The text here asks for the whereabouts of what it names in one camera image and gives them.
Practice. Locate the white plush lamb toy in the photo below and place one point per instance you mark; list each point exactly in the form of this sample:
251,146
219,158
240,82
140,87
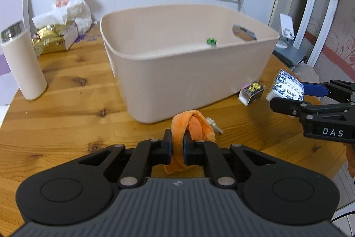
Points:
64,11

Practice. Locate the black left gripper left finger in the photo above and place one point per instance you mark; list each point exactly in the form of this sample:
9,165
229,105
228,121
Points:
129,168

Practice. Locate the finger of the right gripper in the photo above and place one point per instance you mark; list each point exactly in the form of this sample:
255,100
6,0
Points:
298,108
340,91

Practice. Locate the green candy bag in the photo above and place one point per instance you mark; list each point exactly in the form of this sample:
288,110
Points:
211,41

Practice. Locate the white phone stand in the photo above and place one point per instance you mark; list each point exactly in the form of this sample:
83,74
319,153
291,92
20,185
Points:
287,34

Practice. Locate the white thermos bottle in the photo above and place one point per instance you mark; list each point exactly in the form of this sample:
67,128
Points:
19,52

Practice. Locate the gold tissue box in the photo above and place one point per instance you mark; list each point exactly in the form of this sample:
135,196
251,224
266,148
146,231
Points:
54,38

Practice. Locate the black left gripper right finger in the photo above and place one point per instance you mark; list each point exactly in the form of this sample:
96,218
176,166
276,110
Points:
225,167

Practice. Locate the silver metal hair clip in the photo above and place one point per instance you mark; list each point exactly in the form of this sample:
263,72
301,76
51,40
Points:
213,124

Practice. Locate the blue white patterned box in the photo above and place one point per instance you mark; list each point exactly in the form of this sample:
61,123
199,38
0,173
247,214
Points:
286,86

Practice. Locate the grey laptop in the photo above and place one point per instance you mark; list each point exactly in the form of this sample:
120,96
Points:
290,56

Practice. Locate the beige plastic storage bin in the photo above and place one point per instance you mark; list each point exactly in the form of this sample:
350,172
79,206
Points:
163,65

